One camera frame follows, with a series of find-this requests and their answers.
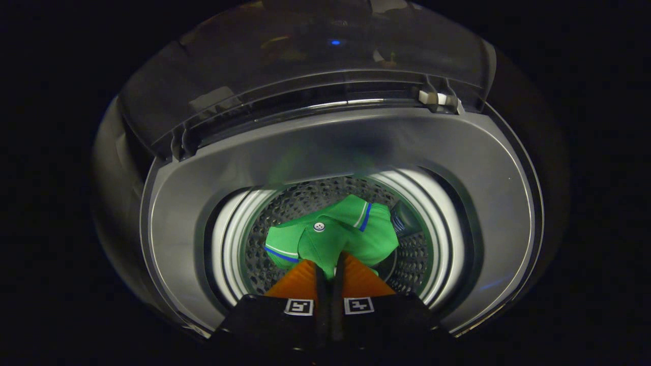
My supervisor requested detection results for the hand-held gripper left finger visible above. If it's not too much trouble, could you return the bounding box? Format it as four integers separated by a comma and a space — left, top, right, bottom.
209, 259, 331, 352

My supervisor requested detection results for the green polo shirt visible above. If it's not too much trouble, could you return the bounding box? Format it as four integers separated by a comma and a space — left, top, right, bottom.
264, 194, 400, 280

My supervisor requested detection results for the grey washing machine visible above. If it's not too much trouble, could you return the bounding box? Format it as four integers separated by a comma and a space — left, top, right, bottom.
138, 104, 546, 340

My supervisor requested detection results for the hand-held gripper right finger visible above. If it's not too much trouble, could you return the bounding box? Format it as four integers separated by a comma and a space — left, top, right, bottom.
332, 253, 454, 352

